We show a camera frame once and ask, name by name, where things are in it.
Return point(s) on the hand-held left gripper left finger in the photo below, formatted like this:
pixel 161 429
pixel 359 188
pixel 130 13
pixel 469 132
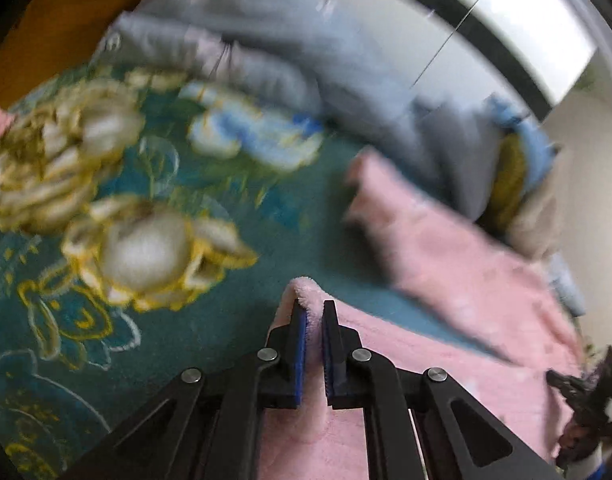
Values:
pixel 300 360

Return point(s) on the green knit garment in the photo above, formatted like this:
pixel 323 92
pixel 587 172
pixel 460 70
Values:
pixel 508 185

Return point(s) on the white wardrobe with black band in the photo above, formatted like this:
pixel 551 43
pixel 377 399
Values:
pixel 535 25

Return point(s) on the blue denim garment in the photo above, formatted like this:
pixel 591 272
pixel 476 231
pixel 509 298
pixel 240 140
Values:
pixel 535 160

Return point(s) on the pink floral fleece garment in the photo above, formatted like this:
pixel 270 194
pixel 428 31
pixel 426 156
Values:
pixel 460 280

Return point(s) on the wooden headboard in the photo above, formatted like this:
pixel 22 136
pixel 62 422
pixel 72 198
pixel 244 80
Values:
pixel 51 40

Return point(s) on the grey floral quilt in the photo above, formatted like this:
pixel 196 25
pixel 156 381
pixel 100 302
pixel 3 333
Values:
pixel 306 60

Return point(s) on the cream knit sweater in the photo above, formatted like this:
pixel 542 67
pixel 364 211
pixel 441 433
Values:
pixel 535 225

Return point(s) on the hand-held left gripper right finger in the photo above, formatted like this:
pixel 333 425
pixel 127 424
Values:
pixel 328 360

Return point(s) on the light blue garment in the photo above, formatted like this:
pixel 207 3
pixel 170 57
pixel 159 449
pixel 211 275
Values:
pixel 568 285

